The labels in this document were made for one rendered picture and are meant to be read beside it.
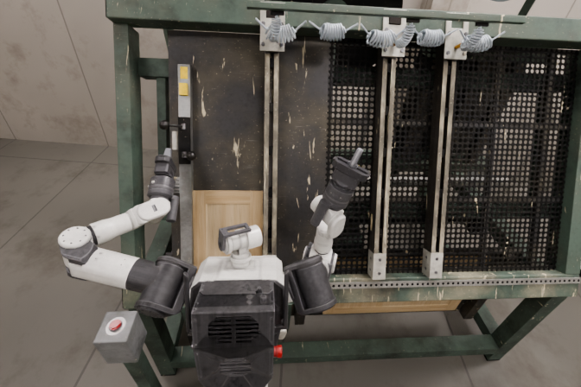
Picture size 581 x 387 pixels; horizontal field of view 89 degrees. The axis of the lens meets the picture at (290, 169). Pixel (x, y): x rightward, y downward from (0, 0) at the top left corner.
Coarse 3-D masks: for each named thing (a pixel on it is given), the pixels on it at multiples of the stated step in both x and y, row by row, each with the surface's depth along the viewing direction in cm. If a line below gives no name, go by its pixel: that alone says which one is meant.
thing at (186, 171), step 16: (192, 96) 129; (192, 112) 129; (192, 128) 130; (192, 144) 130; (192, 176) 131; (192, 192) 131; (192, 208) 131; (192, 224) 132; (192, 240) 132; (192, 256) 132
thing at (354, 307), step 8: (336, 304) 185; (344, 304) 186; (352, 304) 186; (360, 304) 187; (368, 304) 188; (376, 304) 188; (384, 304) 189; (392, 304) 189; (400, 304) 190; (408, 304) 191; (416, 304) 191; (424, 304) 192; (432, 304) 193; (440, 304) 193; (448, 304) 194; (456, 304) 194; (328, 312) 190; (336, 312) 190; (344, 312) 191; (352, 312) 192; (360, 312) 192; (368, 312) 193; (376, 312) 193; (384, 312) 194
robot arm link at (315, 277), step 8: (320, 264) 89; (296, 272) 90; (304, 272) 87; (312, 272) 87; (320, 272) 88; (304, 280) 87; (312, 280) 86; (320, 280) 87; (328, 280) 89; (304, 288) 87; (312, 288) 86; (320, 288) 86; (328, 288) 87; (304, 296) 87; (312, 296) 86; (320, 296) 85; (328, 296) 86; (312, 304) 85; (320, 304) 85
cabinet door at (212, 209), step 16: (208, 192) 132; (224, 192) 132; (240, 192) 133; (256, 192) 134; (208, 208) 133; (224, 208) 133; (240, 208) 134; (256, 208) 134; (208, 224) 134; (224, 224) 134; (256, 224) 135; (208, 240) 134; (208, 256) 135; (224, 256) 136
